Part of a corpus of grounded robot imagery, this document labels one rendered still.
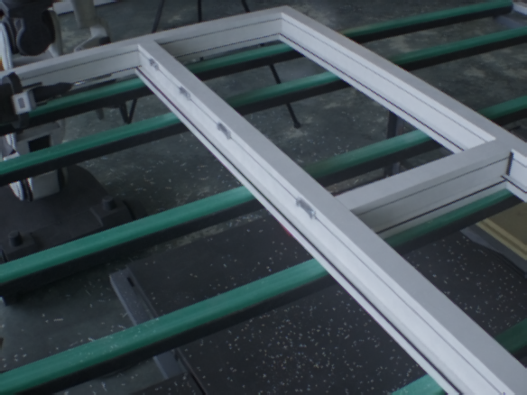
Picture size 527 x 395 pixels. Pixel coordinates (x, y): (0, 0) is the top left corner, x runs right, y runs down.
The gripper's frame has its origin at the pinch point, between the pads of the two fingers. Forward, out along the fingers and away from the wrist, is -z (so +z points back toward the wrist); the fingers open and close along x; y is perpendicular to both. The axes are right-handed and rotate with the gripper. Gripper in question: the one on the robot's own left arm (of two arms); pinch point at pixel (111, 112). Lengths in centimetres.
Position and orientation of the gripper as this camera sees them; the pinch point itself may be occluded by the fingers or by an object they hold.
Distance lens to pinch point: 223.8
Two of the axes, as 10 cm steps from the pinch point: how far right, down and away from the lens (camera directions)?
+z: -1.4, -8.3, -5.5
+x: 8.8, 1.5, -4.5
